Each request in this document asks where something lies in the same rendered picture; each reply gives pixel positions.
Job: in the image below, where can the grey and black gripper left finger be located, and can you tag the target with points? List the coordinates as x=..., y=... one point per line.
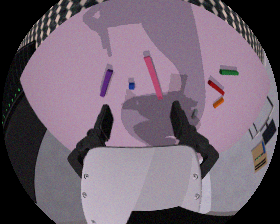
x=100, y=132

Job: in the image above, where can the pink rod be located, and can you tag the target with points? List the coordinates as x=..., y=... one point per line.
x=153, y=76

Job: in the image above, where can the red rod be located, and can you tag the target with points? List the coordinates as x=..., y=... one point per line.
x=216, y=87

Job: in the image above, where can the grey rod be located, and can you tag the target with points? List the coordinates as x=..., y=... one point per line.
x=194, y=114

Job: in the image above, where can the green rod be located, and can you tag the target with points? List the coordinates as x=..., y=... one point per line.
x=228, y=72

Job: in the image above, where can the purple rod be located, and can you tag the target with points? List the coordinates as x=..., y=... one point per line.
x=106, y=82

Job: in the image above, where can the orange rod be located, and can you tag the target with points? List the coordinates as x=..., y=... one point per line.
x=217, y=103

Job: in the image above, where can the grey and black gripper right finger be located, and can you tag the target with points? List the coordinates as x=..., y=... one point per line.
x=188, y=135

